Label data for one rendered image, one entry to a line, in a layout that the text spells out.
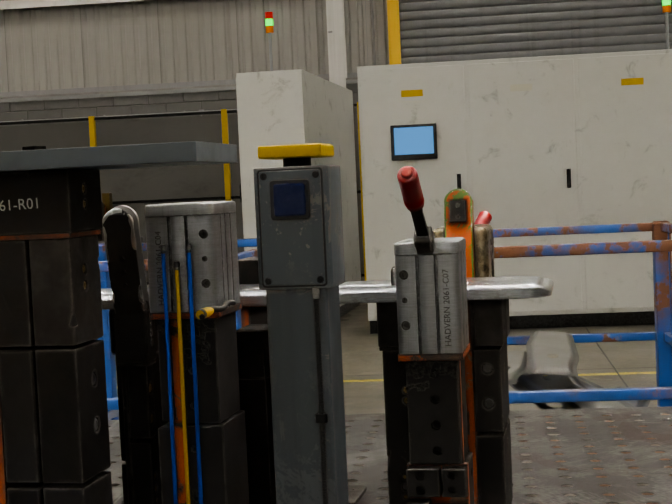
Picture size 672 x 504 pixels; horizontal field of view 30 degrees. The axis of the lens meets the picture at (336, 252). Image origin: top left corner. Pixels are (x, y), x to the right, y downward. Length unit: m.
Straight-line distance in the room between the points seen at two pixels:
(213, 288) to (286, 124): 8.11
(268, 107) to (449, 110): 1.35
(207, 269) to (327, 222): 0.23
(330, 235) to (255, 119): 8.34
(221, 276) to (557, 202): 8.07
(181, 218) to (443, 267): 0.28
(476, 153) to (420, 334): 8.06
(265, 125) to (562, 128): 2.20
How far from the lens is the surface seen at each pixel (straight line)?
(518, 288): 1.39
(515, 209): 9.34
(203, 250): 1.32
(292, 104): 9.41
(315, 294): 1.14
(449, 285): 1.28
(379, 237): 9.37
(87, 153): 1.16
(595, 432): 2.11
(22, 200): 1.22
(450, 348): 1.29
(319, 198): 1.13
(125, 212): 1.41
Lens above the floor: 1.12
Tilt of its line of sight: 3 degrees down
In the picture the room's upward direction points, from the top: 3 degrees counter-clockwise
